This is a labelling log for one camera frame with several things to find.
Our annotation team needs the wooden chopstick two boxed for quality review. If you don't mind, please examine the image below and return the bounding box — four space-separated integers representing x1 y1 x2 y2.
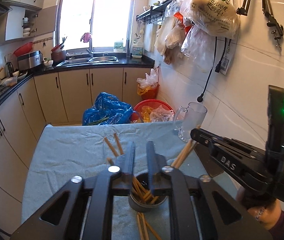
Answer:
171 139 198 169

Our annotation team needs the wooden chopstick one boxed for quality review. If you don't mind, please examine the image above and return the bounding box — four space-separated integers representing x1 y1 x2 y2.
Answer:
104 137 119 157

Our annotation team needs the wooden chopstick four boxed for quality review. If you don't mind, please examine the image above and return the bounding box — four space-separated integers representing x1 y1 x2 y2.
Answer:
140 213 162 240

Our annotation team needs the wooden chopstick three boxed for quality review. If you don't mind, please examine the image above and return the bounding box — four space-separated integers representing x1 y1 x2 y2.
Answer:
114 133 124 155

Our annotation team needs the wooden chopstick six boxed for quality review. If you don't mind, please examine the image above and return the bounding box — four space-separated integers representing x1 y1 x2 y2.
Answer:
107 158 115 166

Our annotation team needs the wooden chopstick five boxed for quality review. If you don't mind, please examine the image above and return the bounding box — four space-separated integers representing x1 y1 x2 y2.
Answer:
137 213 145 240

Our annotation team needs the purple sleeve forearm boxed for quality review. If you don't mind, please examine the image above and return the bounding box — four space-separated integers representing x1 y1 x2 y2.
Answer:
269 211 284 240

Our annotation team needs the steel kitchen sink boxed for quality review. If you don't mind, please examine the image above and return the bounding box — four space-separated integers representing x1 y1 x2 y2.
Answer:
57 56 119 67

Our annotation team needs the kitchen faucet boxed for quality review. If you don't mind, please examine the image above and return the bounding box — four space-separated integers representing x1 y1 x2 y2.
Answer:
86 33 94 58

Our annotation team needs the person right hand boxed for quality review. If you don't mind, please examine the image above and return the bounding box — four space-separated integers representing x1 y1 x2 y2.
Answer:
236 187 282 230

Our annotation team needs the clear glass beer mug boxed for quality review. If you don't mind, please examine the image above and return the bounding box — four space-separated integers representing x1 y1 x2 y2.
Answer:
173 102 208 142

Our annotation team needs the dark grey utensil holder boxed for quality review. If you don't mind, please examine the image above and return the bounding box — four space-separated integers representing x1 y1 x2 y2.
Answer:
128 173 167 213

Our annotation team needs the grey-blue table cloth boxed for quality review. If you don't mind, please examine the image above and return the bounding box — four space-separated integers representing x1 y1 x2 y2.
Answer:
21 122 207 239

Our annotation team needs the red plastic basin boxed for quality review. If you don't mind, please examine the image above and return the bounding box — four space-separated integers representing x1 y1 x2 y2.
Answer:
131 99 175 123

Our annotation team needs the blue plastic bag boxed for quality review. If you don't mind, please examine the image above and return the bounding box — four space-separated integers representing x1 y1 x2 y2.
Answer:
82 92 133 126

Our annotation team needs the red bin with bags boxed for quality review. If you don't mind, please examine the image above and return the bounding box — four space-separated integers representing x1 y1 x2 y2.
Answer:
137 67 159 100

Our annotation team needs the large hanging plastic bag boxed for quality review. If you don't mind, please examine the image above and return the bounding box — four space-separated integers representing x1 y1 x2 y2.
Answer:
179 0 240 40

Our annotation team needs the brown utensil pot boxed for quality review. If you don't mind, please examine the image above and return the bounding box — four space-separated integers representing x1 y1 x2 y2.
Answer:
51 50 67 64

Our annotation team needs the silver rice cooker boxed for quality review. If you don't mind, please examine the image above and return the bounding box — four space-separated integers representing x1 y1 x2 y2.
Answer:
17 50 43 71

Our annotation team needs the electric kettle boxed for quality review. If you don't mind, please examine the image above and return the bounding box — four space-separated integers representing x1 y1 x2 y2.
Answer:
4 61 15 77

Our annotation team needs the red colander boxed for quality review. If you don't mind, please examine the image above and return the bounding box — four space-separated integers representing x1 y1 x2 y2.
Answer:
13 42 33 57

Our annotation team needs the hanging black power cable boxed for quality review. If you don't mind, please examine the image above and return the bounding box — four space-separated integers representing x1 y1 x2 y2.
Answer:
197 36 229 103

